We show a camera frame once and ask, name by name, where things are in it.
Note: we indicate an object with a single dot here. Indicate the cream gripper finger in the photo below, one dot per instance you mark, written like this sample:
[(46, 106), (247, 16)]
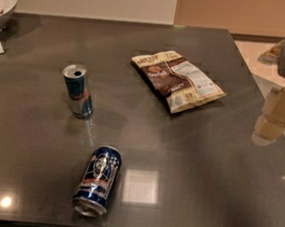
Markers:
[(266, 132), (274, 106)]

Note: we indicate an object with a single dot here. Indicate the blue pepsi can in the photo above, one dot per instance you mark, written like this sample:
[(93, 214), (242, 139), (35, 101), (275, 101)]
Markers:
[(95, 188)]

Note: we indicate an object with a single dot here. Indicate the red bull can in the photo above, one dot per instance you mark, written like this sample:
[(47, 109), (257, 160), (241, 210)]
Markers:
[(76, 80)]

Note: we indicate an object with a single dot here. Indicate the brown white chip bag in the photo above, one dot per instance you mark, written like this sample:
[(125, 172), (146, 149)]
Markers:
[(180, 82)]

